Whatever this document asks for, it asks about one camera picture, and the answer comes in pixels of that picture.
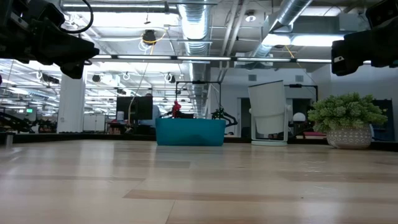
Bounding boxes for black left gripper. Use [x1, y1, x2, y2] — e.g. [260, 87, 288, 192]
[29, 17, 101, 80]

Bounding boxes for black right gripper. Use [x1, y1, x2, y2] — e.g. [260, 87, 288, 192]
[330, 29, 398, 77]

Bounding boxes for teal plastic bin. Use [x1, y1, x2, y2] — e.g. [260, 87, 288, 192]
[155, 117, 227, 147]

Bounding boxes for white building pillar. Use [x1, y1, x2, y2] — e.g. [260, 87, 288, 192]
[57, 61, 87, 134]

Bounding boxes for dark blue panel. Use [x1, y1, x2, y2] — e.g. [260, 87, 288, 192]
[371, 98, 395, 141]

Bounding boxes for white cabinets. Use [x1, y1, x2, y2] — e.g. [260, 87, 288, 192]
[82, 114, 107, 133]

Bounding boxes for black computer monitor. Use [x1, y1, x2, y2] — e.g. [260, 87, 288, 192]
[116, 96, 154, 135]

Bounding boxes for green potted plant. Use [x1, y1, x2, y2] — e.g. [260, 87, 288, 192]
[307, 91, 389, 150]

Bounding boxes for person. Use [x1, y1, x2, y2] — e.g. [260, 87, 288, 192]
[138, 92, 162, 128]

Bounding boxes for red books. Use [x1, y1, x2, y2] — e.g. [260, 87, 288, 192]
[303, 131, 328, 140]

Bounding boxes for red figure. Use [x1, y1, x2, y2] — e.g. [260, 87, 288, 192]
[172, 100, 182, 119]

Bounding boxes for white cup with ball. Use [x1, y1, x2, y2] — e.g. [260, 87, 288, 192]
[247, 80, 292, 147]

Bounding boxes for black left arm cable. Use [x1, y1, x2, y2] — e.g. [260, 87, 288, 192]
[60, 0, 95, 34]

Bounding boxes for black ceiling camera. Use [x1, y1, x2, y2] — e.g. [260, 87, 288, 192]
[141, 29, 158, 46]

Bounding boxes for black metal stand frame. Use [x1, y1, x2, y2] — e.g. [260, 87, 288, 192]
[175, 80, 223, 119]
[284, 83, 319, 103]

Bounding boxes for silver ceiling duct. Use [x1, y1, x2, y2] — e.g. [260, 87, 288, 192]
[254, 0, 313, 58]
[177, 0, 213, 119]

